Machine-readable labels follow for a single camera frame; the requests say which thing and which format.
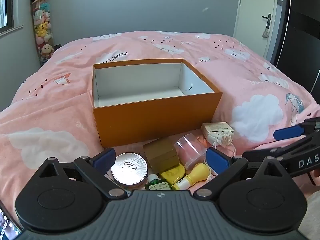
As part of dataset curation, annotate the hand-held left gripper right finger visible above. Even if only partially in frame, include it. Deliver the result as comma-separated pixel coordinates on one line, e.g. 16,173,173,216
194,147,288,201

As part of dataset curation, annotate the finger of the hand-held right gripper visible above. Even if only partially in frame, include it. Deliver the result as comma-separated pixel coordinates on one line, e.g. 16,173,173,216
273,116,320,140
242,130,320,163

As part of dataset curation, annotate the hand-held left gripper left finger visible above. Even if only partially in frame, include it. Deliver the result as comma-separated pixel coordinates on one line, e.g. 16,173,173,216
34,147,128,198

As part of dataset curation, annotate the yellow bottle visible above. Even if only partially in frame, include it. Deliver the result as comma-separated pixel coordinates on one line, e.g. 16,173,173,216
172,163,210,190

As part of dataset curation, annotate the round silver compact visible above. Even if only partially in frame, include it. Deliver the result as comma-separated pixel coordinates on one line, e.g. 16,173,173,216
111,153,148,187

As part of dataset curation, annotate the clear case with pink sponge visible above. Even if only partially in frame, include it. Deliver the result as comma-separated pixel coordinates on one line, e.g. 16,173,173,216
174,134,209,168

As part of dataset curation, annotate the yellow plastic case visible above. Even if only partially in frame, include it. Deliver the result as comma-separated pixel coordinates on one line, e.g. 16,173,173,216
160,164,186,183

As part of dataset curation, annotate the small gold box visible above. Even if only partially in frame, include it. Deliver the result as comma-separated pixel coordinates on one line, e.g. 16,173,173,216
143,140,180,173

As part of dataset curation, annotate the orange cardboard box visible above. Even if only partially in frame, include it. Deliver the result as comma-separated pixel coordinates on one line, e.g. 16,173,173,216
92,58,223,148

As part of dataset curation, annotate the green spray bottle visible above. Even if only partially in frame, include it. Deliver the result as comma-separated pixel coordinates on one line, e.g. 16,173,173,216
144,174,173,190

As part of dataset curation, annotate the person's light clothing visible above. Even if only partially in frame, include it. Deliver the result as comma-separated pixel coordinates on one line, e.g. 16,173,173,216
306,192,320,233

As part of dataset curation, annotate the pink printed blanket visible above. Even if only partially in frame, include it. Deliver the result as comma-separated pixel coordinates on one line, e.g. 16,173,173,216
0,30,320,220

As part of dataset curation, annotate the dark wardrobe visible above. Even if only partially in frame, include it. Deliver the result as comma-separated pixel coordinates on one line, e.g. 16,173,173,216
275,0,320,93

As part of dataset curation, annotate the phone with lit screen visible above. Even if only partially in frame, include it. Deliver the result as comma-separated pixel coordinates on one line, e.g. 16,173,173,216
0,202,23,240

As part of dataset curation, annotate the white door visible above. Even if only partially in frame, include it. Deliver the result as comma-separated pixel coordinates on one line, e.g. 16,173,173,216
234,0,279,60

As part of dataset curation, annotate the clear tube of plush toys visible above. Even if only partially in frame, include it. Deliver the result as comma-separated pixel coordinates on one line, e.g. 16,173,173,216
31,0,54,67

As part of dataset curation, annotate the window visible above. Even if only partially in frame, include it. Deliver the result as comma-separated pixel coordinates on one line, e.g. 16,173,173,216
0,0,14,29

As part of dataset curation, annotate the black door handle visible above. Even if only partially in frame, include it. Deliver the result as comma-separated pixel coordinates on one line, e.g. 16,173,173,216
262,13,272,29

